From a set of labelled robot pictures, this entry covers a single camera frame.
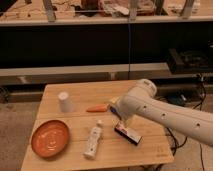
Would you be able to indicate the white plastic bottle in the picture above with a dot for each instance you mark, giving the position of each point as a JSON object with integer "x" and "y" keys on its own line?
{"x": 93, "y": 140}

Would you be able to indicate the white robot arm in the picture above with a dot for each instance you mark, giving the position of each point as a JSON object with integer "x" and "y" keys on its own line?
{"x": 139, "y": 100}

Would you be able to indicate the orange ceramic bowl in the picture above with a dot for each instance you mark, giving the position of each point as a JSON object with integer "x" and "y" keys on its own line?
{"x": 50, "y": 138}

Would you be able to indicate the orange toy carrot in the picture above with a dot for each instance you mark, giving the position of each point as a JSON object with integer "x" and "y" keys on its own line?
{"x": 98, "y": 108}

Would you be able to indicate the blue sponge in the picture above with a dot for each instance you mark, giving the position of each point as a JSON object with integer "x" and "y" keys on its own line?
{"x": 113, "y": 110}

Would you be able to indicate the white paper cup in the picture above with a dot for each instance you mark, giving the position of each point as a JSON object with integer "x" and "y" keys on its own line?
{"x": 65, "y": 102}

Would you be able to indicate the black red white box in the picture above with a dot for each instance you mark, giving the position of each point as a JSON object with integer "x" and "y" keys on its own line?
{"x": 130, "y": 134}

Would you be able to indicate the black equipment box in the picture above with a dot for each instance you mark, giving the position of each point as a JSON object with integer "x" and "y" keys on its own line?
{"x": 189, "y": 62}

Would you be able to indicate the long workbench with frame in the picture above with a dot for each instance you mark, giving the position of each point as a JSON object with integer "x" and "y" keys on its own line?
{"x": 58, "y": 41}

